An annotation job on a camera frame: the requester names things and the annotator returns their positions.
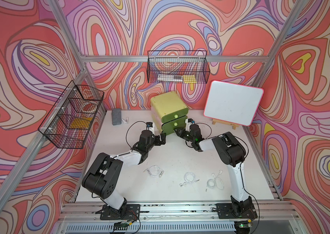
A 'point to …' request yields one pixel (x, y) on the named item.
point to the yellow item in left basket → (81, 123)
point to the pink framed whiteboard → (232, 102)
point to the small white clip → (126, 121)
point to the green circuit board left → (121, 225)
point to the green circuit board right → (243, 224)
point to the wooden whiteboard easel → (234, 126)
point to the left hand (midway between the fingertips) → (161, 134)
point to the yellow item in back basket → (189, 79)
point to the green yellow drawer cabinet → (169, 111)
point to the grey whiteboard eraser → (116, 116)
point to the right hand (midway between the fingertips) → (175, 132)
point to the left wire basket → (69, 122)
